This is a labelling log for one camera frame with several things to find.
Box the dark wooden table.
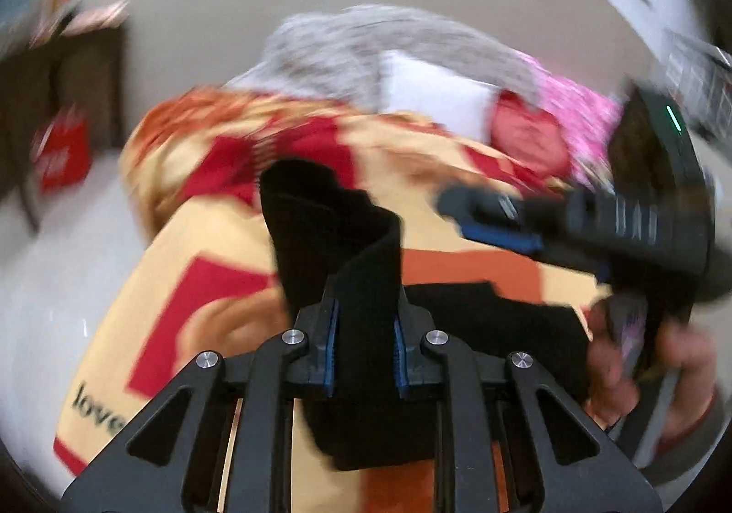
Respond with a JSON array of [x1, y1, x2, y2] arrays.
[[1, 25, 128, 233]]

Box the white pillow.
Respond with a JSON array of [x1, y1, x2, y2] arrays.
[[380, 49, 501, 141]]

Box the person's right hand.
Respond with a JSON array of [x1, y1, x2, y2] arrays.
[[586, 301, 717, 443]]

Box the red paper shopping bag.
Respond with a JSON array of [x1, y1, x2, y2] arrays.
[[30, 104, 92, 193]]

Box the black knit pants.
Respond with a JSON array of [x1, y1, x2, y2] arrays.
[[259, 160, 589, 471]]

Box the grey floral quilt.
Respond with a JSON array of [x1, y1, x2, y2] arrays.
[[226, 5, 540, 111]]

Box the red orange cream love blanket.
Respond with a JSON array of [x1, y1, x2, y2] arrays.
[[54, 88, 597, 473]]

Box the pink patterned quilt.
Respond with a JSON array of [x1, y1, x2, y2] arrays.
[[519, 53, 622, 186]]

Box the red heart-shaped cushion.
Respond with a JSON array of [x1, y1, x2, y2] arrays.
[[488, 90, 572, 179]]

